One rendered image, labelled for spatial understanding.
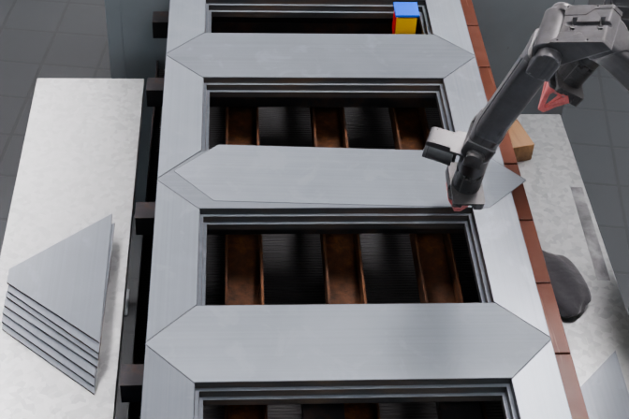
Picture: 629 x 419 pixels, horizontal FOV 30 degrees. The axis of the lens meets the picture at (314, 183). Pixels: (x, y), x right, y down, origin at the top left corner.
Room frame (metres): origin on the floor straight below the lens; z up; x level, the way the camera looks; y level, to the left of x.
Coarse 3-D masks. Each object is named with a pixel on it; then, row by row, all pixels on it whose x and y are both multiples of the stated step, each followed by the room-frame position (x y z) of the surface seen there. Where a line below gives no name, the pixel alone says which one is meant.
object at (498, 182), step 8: (488, 168) 1.89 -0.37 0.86; (496, 168) 1.89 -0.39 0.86; (504, 168) 1.90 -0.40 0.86; (488, 176) 1.87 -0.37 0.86; (496, 176) 1.87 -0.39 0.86; (504, 176) 1.87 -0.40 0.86; (488, 184) 1.84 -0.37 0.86; (496, 184) 1.84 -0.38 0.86; (504, 184) 1.84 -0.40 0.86; (512, 184) 1.85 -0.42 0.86; (488, 192) 1.82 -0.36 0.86; (496, 192) 1.82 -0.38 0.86; (504, 192) 1.82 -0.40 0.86; (488, 200) 1.79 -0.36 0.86; (496, 200) 1.79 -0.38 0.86
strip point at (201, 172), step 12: (204, 156) 1.88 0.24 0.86; (216, 156) 1.88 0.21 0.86; (180, 168) 1.83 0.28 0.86; (192, 168) 1.84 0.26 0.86; (204, 168) 1.84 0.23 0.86; (216, 168) 1.84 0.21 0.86; (192, 180) 1.80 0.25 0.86; (204, 180) 1.80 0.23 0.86; (216, 180) 1.81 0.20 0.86; (204, 192) 1.77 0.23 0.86
